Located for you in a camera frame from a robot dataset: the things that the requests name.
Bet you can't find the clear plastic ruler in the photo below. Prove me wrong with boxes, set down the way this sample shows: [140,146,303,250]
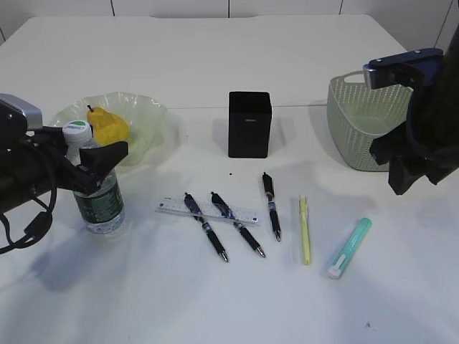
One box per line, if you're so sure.
[155,197,260,226]

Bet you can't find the green wavy glass plate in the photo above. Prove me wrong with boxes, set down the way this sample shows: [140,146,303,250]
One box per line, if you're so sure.
[50,92,174,172]

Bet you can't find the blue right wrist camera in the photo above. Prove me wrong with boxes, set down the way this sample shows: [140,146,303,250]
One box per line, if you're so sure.
[363,48,443,90]

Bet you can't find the green plastic woven basket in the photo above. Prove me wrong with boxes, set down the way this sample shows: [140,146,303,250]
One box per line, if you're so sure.
[326,71,412,172]

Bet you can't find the black pen right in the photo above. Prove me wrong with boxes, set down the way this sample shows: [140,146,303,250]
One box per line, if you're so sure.
[262,172,281,242]

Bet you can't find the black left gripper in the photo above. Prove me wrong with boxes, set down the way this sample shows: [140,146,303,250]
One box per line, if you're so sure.
[1,127,128,213]

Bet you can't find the yellow pen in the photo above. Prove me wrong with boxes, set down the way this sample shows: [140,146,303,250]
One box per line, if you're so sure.
[298,195,311,265]

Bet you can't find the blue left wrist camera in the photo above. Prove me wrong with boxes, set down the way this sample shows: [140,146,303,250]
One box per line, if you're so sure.
[1,93,43,131]

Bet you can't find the clear plastic water bottle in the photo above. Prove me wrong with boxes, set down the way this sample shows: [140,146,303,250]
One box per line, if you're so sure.
[62,120,125,234]

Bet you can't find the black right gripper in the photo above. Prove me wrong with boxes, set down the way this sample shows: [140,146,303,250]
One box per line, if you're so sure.
[369,53,459,196]

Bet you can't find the teal eraser pen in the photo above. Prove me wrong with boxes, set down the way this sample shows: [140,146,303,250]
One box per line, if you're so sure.
[327,218,372,280]

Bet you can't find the black square pen holder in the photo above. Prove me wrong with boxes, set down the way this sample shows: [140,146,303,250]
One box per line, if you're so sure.
[228,91,273,158]

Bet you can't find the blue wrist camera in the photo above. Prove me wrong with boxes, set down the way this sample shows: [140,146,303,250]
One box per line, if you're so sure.
[363,48,443,90]
[1,93,43,131]

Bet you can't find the black cable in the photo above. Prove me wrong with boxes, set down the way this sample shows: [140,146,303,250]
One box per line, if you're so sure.
[0,186,58,256]

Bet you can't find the black pen middle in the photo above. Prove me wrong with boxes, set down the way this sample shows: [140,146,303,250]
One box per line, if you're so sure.
[211,191,266,258]

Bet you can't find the black pen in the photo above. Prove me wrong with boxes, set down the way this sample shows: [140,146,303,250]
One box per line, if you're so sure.
[184,193,229,262]
[211,191,266,258]
[262,172,281,242]

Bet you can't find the black pen left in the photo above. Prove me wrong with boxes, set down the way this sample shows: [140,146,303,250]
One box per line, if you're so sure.
[184,193,229,262]

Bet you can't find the yellow pear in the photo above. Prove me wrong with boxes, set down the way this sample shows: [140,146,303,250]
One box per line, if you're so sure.
[87,105,130,146]

